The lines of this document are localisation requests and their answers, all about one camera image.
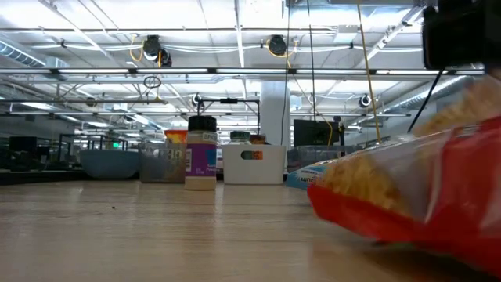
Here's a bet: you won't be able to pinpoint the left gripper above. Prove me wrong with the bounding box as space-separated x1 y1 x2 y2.
422 0 501 71

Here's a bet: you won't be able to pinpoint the red yellow ramen packet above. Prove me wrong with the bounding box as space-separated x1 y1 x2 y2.
307 72 501 277

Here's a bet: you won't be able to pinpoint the blue yellow ramen packet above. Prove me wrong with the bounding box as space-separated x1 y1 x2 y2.
285 161 333 192

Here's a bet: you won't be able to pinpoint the small orange brown snack packet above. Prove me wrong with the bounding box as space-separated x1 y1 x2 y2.
249 133 271 161

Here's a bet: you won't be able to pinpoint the green-lid spice jar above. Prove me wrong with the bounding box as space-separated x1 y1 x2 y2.
229 130 251 146

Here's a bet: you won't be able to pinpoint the black-lid purple-label spice jar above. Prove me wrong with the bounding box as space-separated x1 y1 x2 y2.
184 114 218 191

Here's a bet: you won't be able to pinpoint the black monitor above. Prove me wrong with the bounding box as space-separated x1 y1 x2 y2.
293 118 345 149

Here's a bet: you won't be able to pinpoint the gray plastic bin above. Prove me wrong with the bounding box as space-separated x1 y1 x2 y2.
287 144 363 174
137 140 188 184

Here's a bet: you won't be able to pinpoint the white plastic bin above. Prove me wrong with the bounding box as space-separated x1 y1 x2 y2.
221 143 287 186

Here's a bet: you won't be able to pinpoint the blue bowl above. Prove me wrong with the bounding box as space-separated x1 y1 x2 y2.
80 148 141 180

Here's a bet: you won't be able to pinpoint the dark background desks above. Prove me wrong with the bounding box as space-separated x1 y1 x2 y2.
0 135 79 172

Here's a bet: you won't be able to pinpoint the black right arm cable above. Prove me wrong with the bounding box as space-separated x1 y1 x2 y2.
406 68 445 133

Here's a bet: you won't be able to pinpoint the yellow cable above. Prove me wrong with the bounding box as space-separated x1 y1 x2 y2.
356 0 384 145

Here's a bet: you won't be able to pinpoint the thin black hanging cable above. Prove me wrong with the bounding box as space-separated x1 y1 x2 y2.
307 0 316 122

